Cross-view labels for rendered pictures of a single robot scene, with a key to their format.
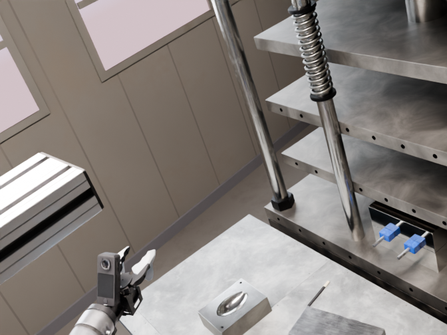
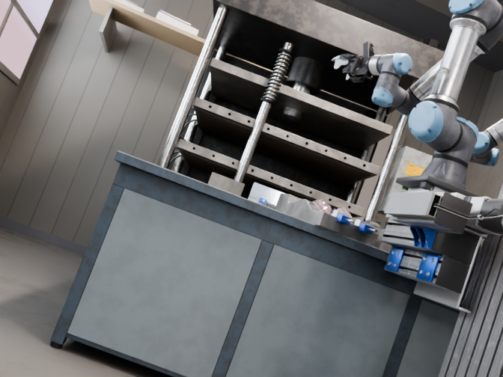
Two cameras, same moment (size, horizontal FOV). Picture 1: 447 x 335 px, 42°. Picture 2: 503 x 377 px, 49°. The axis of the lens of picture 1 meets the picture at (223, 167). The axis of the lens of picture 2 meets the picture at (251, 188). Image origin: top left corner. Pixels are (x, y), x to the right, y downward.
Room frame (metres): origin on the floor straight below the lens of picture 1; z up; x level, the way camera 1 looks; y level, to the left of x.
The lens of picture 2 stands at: (0.39, 2.33, 0.66)
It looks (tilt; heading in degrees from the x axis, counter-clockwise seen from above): 5 degrees up; 294
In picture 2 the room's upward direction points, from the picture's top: 21 degrees clockwise
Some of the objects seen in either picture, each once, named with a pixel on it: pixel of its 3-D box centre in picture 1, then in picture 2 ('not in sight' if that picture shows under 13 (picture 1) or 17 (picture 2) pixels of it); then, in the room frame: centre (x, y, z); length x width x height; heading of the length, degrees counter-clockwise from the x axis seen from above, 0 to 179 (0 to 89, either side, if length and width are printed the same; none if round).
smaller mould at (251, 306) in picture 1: (234, 311); (225, 187); (1.51, 0.13, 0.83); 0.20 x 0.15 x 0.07; 116
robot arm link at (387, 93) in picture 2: not in sight; (388, 91); (0.89, 0.40, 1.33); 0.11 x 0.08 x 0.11; 59
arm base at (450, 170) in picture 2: not in sight; (445, 173); (0.60, 0.43, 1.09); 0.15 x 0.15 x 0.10
